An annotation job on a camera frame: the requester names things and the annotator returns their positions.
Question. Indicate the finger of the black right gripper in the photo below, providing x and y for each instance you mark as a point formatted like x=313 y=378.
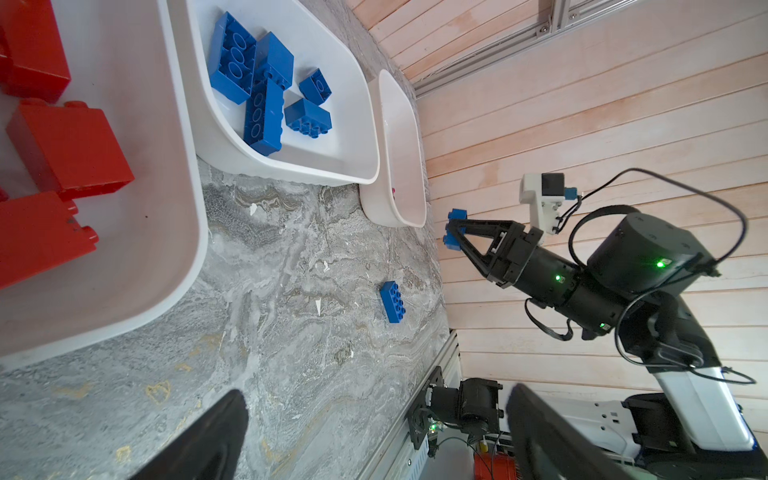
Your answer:
x=483 y=261
x=484 y=228

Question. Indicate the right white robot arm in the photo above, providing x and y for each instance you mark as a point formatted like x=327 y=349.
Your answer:
x=631 y=288

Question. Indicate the red lego brick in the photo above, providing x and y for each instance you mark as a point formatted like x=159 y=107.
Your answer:
x=69 y=149
x=38 y=233
x=33 y=59

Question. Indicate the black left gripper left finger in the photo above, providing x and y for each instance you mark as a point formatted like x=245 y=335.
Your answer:
x=209 y=449

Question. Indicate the middle white plastic bin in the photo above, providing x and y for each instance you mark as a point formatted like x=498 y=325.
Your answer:
x=348 y=153

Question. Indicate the right white plastic bin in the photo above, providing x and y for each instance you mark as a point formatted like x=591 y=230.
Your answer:
x=397 y=197

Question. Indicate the blue small lego brick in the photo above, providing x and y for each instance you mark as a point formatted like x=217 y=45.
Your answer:
x=315 y=87

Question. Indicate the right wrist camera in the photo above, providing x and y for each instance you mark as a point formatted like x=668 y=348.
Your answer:
x=545 y=193

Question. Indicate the left white plastic bin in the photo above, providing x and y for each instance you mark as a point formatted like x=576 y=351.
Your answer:
x=152 y=232

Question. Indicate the white plastic bin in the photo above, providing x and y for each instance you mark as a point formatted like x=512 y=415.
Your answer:
x=397 y=197
x=152 y=232
x=348 y=153

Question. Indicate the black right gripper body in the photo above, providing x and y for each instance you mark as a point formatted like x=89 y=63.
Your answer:
x=515 y=259

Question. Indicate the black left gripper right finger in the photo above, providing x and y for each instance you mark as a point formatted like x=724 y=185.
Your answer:
x=557 y=438

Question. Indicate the blue long lego brick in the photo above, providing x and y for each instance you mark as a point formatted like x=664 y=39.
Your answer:
x=263 y=118
x=231 y=59
x=392 y=301

